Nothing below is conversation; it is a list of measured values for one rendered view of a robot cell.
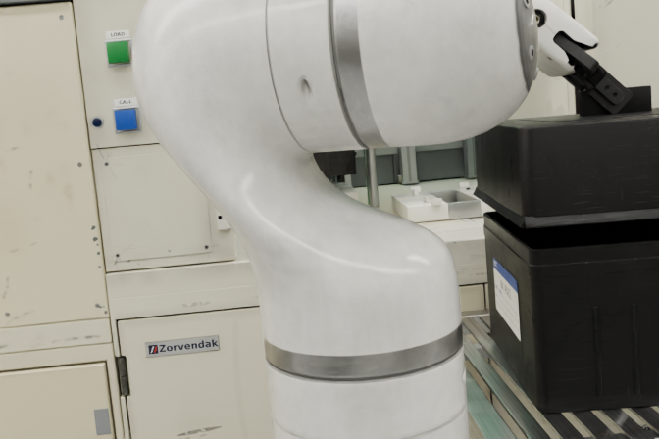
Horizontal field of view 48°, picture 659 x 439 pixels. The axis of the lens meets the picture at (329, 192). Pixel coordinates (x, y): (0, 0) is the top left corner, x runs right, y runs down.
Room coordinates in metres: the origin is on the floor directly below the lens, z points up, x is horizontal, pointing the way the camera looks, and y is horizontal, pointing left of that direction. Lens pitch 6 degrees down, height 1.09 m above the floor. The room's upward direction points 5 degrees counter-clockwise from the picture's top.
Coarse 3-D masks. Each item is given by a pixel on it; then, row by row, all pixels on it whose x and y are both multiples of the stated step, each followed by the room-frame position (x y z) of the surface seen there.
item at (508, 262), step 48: (528, 240) 0.99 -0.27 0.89; (576, 240) 0.99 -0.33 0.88; (624, 240) 0.98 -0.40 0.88; (528, 288) 0.74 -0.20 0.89; (576, 288) 0.72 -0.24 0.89; (624, 288) 0.72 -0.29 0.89; (528, 336) 0.75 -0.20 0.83; (576, 336) 0.72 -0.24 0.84; (624, 336) 0.72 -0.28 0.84; (528, 384) 0.77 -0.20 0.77; (576, 384) 0.72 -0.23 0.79; (624, 384) 0.72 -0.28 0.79
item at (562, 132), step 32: (640, 96) 0.85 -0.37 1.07; (512, 128) 0.75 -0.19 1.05; (544, 128) 0.71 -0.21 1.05; (576, 128) 0.71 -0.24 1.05; (608, 128) 0.71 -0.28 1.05; (640, 128) 0.71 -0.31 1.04; (480, 160) 0.95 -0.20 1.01; (512, 160) 0.76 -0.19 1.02; (544, 160) 0.71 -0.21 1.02; (576, 160) 0.71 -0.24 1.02; (608, 160) 0.71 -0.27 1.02; (640, 160) 0.71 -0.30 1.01; (480, 192) 0.96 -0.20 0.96; (512, 192) 0.76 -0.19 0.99; (544, 192) 0.71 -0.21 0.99; (576, 192) 0.71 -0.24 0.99; (608, 192) 0.71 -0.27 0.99; (640, 192) 0.71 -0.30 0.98; (544, 224) 0.71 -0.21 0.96; (576, 224) 0.71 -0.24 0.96
